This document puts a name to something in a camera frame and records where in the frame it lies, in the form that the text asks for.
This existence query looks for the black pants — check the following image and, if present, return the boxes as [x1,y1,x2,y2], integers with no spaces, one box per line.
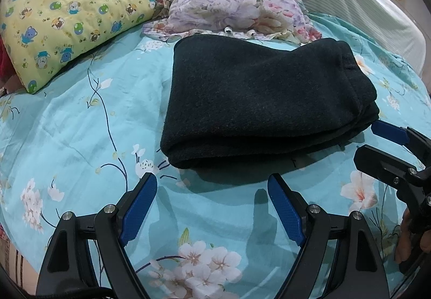
[160,35,379,170]

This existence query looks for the pink purple floral pillow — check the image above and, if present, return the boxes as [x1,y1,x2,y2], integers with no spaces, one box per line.
[142,0,321,45]

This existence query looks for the yellow cartoon print pillow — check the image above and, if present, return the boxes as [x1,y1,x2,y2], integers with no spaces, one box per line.
[1,0,158,94]

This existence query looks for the person's right hand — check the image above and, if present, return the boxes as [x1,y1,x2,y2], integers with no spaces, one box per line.
[394,208,411,264]

